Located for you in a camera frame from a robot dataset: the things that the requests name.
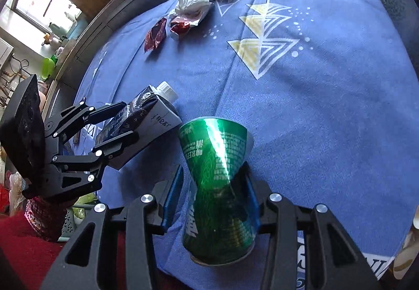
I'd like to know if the dark blue milk carton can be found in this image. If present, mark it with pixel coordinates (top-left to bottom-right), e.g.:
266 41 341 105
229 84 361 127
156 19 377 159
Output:
96 81 182 170

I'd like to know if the maroon foil snack wrapper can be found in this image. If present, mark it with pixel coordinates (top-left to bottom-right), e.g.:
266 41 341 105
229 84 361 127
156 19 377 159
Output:
144 18 167 52

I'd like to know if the green crushed beer can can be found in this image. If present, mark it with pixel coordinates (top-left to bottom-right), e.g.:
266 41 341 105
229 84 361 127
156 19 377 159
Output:
178 117 258 267

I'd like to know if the red white snack wrapper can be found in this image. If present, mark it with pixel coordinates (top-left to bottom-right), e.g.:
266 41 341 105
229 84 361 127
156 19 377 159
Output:
170 16 193 40

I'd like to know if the white plastic bag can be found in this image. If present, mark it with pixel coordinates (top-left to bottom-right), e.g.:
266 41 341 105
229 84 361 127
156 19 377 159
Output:
168 0 212 27

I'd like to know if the red patterned sleeve forearm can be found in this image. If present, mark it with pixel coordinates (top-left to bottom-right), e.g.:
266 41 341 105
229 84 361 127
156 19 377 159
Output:
1 213 65 289

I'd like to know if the beige round trash bin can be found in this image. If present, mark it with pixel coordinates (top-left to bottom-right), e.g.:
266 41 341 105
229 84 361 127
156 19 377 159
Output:
393 209 419 280

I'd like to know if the blue printed tablecloth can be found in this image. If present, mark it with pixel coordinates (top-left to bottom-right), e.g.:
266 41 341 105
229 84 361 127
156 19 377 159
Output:
75 0 418 274

